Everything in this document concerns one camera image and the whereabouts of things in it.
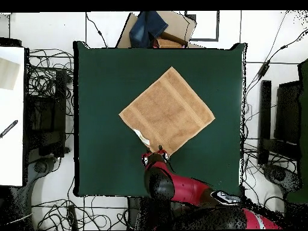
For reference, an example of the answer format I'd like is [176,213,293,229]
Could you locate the dark brown folded cloth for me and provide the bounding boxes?
[157,31,189,48]

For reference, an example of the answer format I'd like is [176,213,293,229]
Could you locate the black ridged strap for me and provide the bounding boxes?
[0,119,19,140]

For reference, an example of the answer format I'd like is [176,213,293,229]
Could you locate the black power strip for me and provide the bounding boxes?
[67,203,79,231]

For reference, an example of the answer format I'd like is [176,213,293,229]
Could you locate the blue denim jeans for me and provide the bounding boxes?
[129,10,169,49]

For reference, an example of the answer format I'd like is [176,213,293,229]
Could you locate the dark green table cloth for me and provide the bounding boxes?
[73,40,248,198]

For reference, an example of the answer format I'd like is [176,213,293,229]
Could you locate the dark flat object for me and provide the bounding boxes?
[0,37,23,48]

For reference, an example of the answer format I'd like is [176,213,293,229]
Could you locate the beige box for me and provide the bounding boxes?
[0,57,21,91]

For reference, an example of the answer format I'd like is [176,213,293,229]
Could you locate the tan terry towel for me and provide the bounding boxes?
[118,66,216,156]

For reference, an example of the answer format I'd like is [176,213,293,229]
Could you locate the white desk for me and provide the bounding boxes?
[0,46,26,188]

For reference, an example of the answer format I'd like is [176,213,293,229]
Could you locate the tan folded cloth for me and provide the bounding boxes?
[153,37,184,49]

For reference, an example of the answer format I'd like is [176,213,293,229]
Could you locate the grey square frame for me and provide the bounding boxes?
[184,10,220,42]

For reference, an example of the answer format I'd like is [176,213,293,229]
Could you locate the tangled black cables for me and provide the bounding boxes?
[31,196,129,231]
[26,48,75,116]
[240,141,299,212]

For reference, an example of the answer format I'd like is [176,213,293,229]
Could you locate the thin black cable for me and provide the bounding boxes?
[85,11,108,48]

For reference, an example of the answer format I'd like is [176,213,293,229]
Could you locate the black cable with adapter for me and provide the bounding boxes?
[245,28,308,93]

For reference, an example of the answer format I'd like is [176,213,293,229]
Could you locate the brown cardboard box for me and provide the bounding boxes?
[115,10,206,49]

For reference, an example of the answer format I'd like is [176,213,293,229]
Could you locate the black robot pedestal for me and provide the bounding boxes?
[126,196,150,230]

